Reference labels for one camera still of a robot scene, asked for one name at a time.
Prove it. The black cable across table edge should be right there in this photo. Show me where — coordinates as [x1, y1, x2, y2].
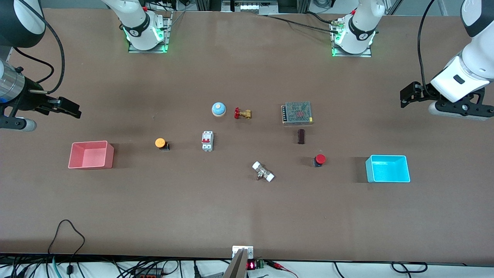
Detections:
[266, 11, 340, 34]

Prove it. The black looped thin cable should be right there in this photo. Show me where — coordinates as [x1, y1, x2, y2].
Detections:
[48, 219, 86, 256]

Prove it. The metal mesh power supply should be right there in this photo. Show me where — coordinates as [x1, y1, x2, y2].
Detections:
[281, 101, 314, 126]

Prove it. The cyan plastic box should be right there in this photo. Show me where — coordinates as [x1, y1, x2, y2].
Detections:
[365, 155, 411, 183]

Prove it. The black coiled cable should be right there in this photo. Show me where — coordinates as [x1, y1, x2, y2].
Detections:
[391, 261, 428, 274]

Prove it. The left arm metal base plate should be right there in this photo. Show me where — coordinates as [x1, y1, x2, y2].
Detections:
[331, 19, 372, 58]

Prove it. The grey camera mount bar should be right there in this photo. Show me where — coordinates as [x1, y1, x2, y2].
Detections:
[223, 246, 254, 278]

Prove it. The pink plastic box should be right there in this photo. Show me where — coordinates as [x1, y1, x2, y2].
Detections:
[68, 141, 115, 170]

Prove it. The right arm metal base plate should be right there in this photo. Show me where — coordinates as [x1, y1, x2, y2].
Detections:
[128, 11, 172, 54]

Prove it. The red clip lead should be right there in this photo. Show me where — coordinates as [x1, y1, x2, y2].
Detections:
[269, 260, 298, 278]

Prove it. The white pipe fitting valve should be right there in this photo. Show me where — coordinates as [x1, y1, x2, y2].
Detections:
[252, 161, 275, 183]

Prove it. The aluminium frame rail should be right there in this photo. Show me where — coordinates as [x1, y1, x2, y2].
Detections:
[196, 0, 310, 14]

